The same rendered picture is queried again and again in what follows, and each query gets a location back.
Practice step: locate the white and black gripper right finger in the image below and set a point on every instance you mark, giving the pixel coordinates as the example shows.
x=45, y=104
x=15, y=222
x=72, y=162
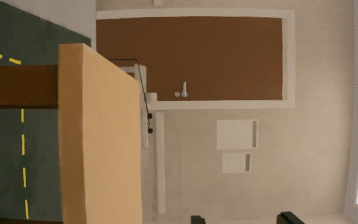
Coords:
x=288, y=218

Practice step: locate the tan wooden stool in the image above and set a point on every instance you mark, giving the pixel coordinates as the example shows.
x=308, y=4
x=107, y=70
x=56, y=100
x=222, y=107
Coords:
x=98, y=132

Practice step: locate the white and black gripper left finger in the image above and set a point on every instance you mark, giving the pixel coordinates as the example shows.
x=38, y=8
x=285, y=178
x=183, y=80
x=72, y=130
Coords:
x=197, y=220

